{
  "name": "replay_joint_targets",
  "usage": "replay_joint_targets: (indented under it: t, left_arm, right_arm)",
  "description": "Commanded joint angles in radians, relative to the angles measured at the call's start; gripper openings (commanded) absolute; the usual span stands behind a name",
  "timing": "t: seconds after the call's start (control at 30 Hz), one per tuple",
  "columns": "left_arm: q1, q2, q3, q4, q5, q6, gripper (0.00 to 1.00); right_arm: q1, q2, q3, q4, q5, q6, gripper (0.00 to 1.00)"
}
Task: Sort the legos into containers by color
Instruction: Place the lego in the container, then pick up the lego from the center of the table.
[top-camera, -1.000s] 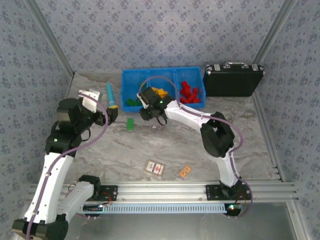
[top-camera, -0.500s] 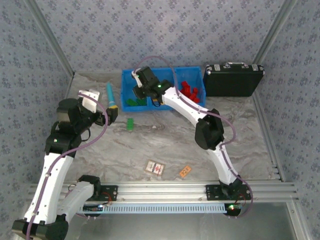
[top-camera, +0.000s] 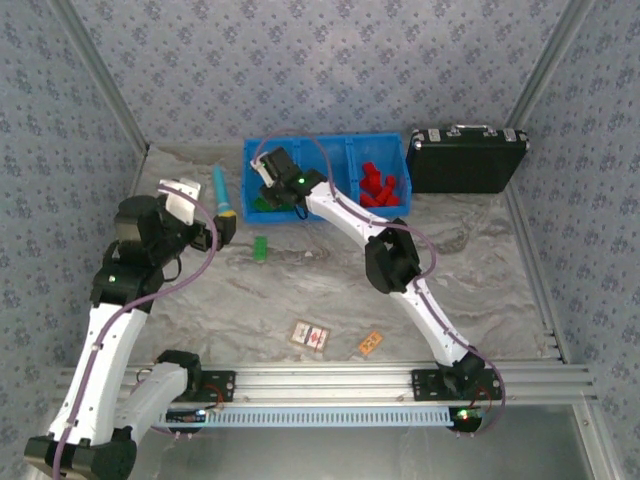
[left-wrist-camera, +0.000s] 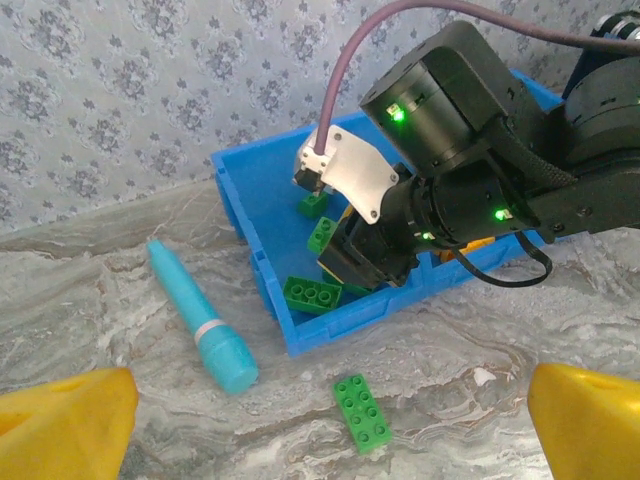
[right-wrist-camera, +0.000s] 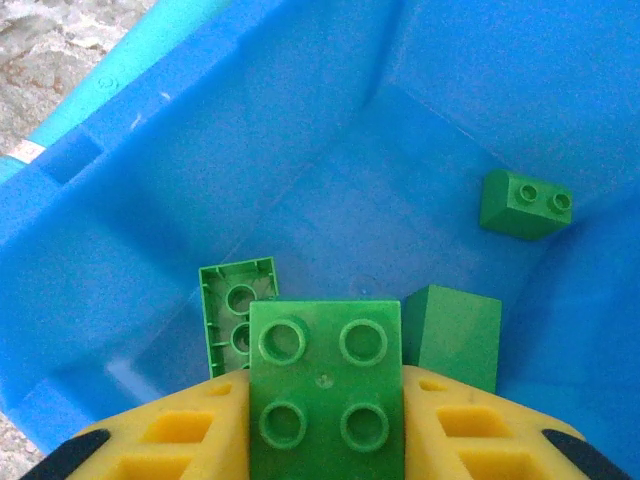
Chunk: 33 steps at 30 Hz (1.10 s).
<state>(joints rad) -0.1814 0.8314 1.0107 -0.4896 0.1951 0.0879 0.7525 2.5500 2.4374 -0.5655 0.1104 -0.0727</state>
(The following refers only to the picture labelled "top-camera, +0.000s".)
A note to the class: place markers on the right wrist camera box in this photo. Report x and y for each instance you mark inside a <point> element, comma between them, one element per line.
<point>262,174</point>

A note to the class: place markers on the aluminium frame post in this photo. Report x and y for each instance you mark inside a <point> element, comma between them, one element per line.
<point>550,60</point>
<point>102,75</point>

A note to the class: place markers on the black hard case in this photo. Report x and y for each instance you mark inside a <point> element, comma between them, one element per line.
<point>460,165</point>

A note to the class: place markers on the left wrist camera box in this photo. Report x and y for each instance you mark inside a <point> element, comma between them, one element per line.
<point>181,202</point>

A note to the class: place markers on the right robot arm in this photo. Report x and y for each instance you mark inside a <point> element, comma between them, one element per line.
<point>435,325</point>

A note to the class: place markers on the red patterned card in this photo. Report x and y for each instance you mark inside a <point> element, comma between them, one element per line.
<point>310,336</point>

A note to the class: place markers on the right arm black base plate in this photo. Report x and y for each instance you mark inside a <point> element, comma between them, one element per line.
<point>425,385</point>

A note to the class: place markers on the aluminium mounting rail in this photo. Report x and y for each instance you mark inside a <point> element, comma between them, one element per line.
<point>320,382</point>

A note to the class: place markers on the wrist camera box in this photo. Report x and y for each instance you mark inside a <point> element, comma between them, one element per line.
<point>262,174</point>
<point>181,202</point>

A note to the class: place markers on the teal marker pen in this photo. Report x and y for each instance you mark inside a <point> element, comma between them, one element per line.
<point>220,187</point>

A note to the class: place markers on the dark green lego brick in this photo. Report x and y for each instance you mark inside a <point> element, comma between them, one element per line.
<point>259,206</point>

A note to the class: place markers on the red lego brick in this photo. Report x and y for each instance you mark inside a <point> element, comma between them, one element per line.
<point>382,193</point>
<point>390,181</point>
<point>371,171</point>
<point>393,200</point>
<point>369,201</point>

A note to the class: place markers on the blue three-compartment bin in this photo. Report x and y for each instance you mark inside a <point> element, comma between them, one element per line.
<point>385,150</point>

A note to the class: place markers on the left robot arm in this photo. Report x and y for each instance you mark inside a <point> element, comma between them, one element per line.
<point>105,360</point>

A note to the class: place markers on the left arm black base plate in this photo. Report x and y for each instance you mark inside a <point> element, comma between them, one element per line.
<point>220,386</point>

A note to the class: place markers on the small orange printed tile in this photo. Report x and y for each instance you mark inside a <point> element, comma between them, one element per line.
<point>370,343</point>

